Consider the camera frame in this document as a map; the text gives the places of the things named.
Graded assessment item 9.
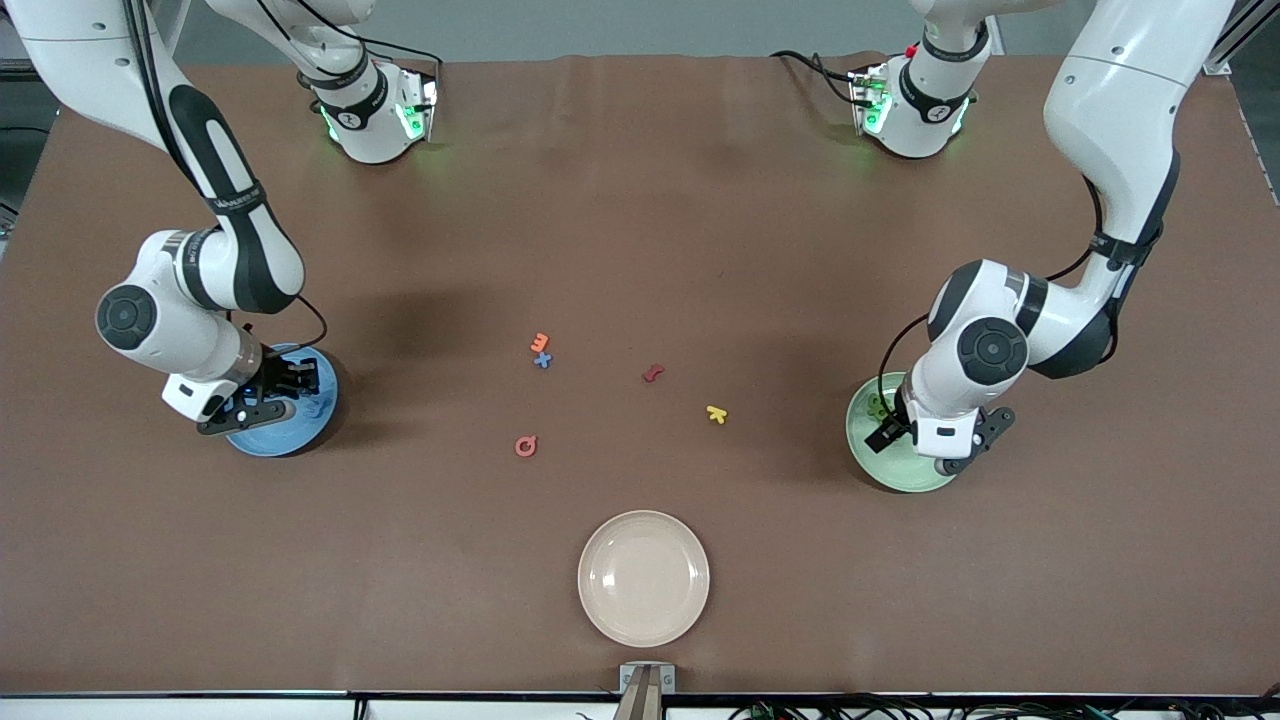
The green plate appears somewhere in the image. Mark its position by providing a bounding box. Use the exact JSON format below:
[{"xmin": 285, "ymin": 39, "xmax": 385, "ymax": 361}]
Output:
[{"xmin": 845, "ymin": 372, "xmax": 963, "ymax": 494}]

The blue plate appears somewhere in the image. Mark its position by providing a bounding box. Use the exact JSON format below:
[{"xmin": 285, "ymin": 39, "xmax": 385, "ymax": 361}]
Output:
[{"xmin": 222, "ymin": 343, "xmax": 341, "ymax": 459}]

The beige plate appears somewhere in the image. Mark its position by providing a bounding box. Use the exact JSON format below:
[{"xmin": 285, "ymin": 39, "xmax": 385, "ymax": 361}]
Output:
[{"xmin": 577, "ymin": 510, "xmax": 711, "ymax": 648}]

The grey base connector box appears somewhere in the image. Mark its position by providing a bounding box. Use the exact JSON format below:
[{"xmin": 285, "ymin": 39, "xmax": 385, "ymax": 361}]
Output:
[
  {"xmin": 395, "ymin": 65, "xmax": 441, "ymax": 141},
  {"xmin": 848, "ymin": 65, "xmax": 891, "ymax": 136}
]

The brown table cover sheet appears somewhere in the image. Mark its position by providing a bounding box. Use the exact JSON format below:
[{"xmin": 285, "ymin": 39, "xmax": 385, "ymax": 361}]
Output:
[{"xmin": 0, "ymin": 52, "xmax": 1280, "ymax": 696}]

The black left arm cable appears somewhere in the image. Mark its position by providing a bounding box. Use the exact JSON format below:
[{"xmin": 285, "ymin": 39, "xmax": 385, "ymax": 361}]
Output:
[{"xmin": 878, "ymin": 175, "xmax": 1106, "ymax": 421}]

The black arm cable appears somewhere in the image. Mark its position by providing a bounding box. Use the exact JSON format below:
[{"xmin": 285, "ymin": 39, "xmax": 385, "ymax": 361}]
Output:
[
  {"xmin": 120, "ymin": 0, "xmax": 329, "ymax": 351},
  {"xmin": 878, "ymin": 175, "xmax": 1106, "ymax": 421}
]

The white table edge rail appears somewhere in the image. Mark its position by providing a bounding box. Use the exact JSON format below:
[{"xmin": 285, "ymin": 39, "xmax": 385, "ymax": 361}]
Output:
[{"xmin": 0, "ymin": 690, "xmax": 1280, "ymax": 720}]

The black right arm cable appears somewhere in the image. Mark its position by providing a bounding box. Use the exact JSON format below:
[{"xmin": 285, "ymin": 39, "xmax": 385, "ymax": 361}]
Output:
[{"xmin": 120, "ymin": 0, "xmax": 329, "ymax": 351}]

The black base cable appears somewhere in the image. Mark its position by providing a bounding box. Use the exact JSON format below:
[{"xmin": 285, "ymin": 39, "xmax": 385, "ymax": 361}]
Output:
[
  {"xmin": 768, "ymin": 48, "xmax": 863, "ymax": 106},
  {"xmin": 255, "ymin": 0, "xmax": 446, "ymax": 111}
]

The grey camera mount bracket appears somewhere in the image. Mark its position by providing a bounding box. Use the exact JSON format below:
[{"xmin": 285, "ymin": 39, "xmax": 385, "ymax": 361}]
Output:
[{"xmin": 612, "ymin": 662, "xmax": 678, "ymax": 720}]

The aluminium frame profile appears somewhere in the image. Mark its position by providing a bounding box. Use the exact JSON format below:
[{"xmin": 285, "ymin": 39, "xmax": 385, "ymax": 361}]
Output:
[{"xmin": 1203, "ymin": 0, "xmax": 1263, "ymax": 76}]

